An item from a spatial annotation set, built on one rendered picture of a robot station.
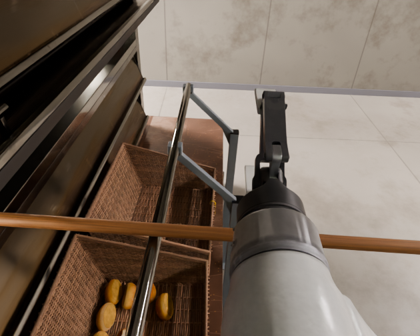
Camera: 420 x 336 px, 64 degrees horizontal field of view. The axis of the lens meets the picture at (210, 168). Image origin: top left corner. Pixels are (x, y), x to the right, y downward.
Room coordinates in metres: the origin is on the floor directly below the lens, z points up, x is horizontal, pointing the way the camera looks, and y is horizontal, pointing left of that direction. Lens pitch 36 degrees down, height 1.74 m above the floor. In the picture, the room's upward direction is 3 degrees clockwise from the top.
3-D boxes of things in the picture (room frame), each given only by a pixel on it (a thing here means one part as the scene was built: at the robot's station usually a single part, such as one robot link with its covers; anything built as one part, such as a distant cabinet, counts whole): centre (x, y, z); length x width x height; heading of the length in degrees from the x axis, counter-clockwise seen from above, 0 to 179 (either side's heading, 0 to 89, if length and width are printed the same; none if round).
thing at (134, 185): (1.11, 0.21, 0.72); 0.56 x 0.49 x 0.28; 179
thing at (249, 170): (0.42, -0.07, 1.41); 0.07 x 0.03 x 0.01; 179
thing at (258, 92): (0.42, -0.07, 1.55); 0.07 x 0.03 x 0.01; 179
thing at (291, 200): (0.29, -0.07, 1.48); 0.09 x 0.07 x 0.08; 179
